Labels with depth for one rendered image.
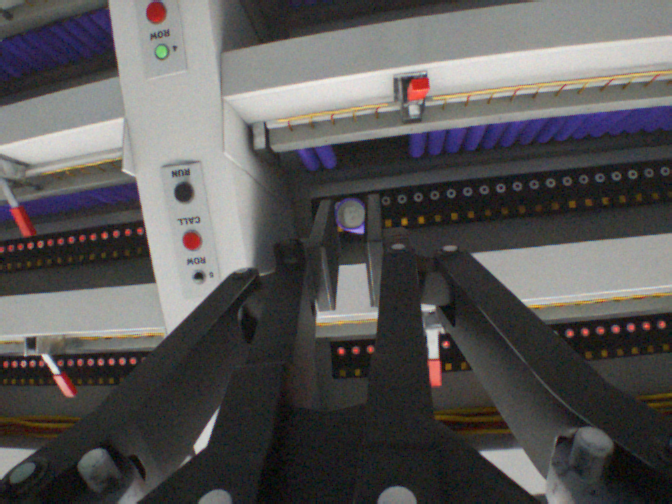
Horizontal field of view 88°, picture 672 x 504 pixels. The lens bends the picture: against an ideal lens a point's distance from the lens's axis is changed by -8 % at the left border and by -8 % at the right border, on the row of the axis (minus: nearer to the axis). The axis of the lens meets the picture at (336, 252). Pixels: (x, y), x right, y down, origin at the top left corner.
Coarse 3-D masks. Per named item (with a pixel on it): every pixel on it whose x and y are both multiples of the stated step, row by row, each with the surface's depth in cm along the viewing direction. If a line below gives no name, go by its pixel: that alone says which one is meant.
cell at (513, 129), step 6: (522, 120) 36; (528, 120) 36; (510, 126) 38; (516, 126) 37; (522, 126) 37; (504, 132) 39; (510, 132) 38; (516, 132) 38; (504, 138) 40; (510, 138) 40; (516, 138) 40; (504, 144) 41; (510, 144) 41
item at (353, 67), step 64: (576, 0) 28; (640, 0) 27; (256, 64) 31; (320, 64) 30; (384, 64) 29; (448, 64) 29; (512, 64) 29; (576, 64) 30; (640, 64) 30; (256, 128) 36; (320, 192) 49
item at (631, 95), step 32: (448, 96) 32; (512, 96) 32; (544, 96) 33; (576, 96) 32; (608, 96) 32; (640, 96) 31; (288, 128) 36; (320, 128) 36; (352, 128) 35; (384, 128) 35; (416, 128) 35; (448, 128) 35
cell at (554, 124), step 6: (552, 120) 37; (558, 120) 36; (564, 120) 36; (546, 126) 38; (552, 126) 37; (558, 126) 37; (540, 132) 40; (546, 132) 39; (552, 132) 38; (540, 138) 40; (546, 138) 40
